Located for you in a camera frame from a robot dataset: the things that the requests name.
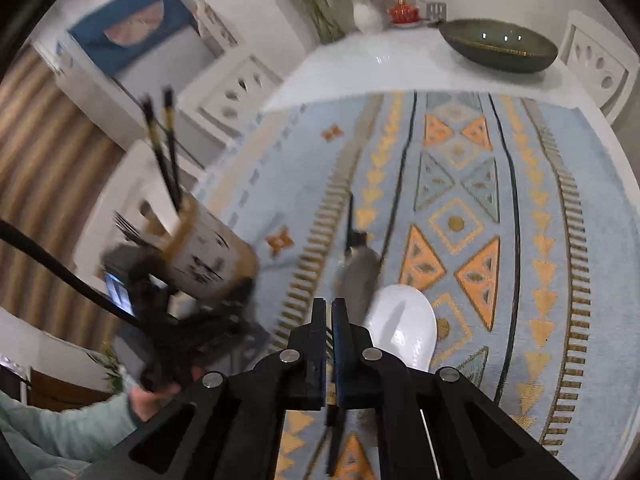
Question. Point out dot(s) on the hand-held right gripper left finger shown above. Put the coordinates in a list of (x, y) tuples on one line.
[(317, 340)]

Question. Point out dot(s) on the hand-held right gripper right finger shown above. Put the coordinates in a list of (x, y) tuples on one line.
[(342, 340)]

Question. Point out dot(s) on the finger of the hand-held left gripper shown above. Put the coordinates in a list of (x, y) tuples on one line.
[(225, 315)]

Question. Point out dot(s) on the metal fork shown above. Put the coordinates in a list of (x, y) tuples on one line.
[(132, 232)]

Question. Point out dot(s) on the person's left forearm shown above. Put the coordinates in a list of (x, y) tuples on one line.
[(60, 435)]

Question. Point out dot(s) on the person's left hand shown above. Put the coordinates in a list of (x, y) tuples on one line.
[(150, 402)]

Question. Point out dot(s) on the green potted plant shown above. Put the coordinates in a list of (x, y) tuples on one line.
[(107, 365)]

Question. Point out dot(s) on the white ceramic spoon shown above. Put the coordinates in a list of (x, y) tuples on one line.
[(400, 320)]

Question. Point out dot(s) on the blue patterned table mat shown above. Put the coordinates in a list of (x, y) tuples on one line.
[(475, 285)]

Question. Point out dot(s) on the white shelf with ornaments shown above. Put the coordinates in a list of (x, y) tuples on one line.
[(215, 20)]

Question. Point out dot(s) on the blue cloth cover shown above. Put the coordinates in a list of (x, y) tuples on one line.
[(130, 25)]

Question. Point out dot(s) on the glass vase with stems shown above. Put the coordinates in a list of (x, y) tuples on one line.
[(320, 5)]

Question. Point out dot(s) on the red teapot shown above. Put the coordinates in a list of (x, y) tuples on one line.
[(404, 12)]

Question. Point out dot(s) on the dark green bowl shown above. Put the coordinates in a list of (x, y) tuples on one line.
[(500, 45)]

